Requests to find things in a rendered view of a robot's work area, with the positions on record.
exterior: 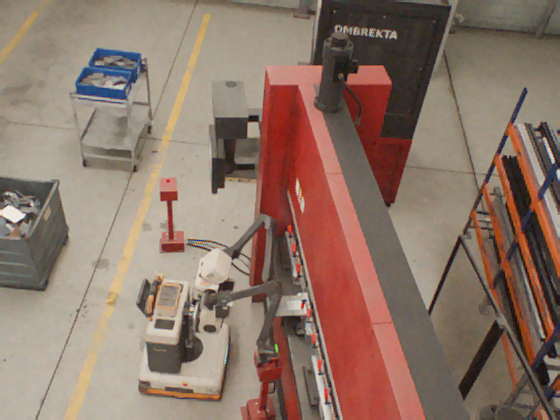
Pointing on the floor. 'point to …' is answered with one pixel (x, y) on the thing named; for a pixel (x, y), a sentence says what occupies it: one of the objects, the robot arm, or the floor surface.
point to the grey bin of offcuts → (30, 231)
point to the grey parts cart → (114, 121)
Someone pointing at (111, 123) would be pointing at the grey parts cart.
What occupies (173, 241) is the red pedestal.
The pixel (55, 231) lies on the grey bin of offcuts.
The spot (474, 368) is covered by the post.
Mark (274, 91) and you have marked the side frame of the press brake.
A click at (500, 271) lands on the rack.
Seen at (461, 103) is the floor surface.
